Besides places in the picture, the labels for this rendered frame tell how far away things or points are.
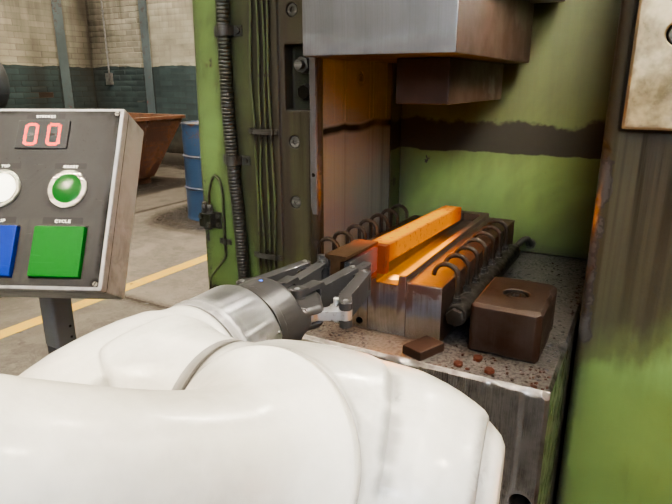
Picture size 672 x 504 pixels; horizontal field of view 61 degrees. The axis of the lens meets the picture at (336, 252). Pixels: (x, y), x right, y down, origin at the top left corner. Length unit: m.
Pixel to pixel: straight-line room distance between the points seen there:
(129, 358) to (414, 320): 0.47
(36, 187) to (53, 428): 0.78
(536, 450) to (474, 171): 0.63
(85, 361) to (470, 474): 0.22
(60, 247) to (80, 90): 9.50
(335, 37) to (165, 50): 8.60
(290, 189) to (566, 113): 0.52
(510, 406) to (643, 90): 0.39
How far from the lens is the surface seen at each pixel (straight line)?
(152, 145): 7.37
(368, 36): 0.72
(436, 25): 0.69
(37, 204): 0.94
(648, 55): 0.77
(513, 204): 1.17
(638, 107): 0.77
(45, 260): 0.90
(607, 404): 0.90
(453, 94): 0.81
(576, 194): 1.15
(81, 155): 0.94
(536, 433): 0.70
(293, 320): 0.48
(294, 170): 0.96
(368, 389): 0.26
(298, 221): 0.97
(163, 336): 0.37
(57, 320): 1.08
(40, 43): 10.04
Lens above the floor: 1.24
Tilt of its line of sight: 17 degrees down
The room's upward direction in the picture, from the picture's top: straight up
